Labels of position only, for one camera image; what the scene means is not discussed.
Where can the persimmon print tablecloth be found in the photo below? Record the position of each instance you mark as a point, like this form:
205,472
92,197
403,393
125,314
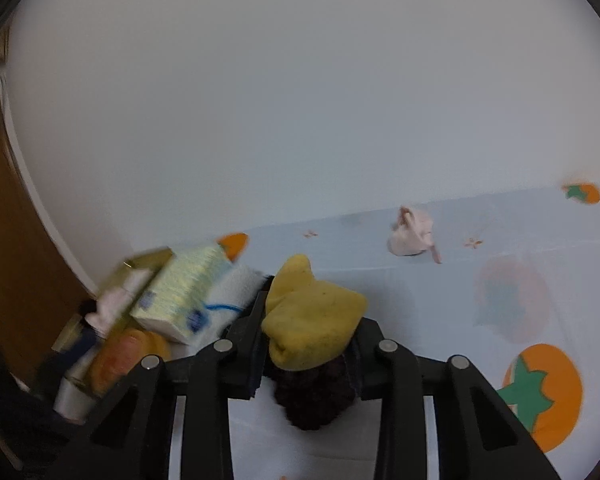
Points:
516,269

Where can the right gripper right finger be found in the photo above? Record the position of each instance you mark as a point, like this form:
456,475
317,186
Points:
478,436

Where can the brown wooden door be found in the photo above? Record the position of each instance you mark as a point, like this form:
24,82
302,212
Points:
39,293

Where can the gold rectangular tin box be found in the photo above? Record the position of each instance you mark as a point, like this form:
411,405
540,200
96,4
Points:
154,260

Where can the white sock blue band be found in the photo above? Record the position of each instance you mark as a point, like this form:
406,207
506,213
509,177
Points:
225,302

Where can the yellow cloth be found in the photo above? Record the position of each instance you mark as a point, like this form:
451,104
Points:
309,322

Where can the pink cloth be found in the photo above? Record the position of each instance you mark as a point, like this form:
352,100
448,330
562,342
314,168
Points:
115,299

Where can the yellow dotted tissue pack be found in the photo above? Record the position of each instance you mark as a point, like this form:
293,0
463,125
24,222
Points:
177,293

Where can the pink tissue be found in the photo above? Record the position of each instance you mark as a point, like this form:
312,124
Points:
411,234

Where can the black fuzzy cloth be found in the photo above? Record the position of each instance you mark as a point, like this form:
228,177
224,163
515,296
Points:
313,399

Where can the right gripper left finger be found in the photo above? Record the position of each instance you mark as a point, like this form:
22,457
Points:
129,433

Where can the white waffle cloth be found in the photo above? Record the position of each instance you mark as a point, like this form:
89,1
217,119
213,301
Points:
75,398

